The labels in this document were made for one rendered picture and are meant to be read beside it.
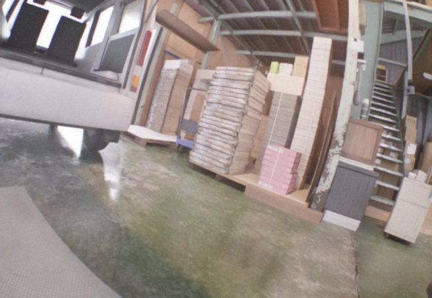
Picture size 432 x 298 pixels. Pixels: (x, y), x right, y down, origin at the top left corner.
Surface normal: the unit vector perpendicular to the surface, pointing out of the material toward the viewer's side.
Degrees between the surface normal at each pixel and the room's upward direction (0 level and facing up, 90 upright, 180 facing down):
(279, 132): 90
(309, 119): 90
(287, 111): 90
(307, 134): 90
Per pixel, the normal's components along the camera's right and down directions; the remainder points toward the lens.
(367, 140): -0.53, -0.09
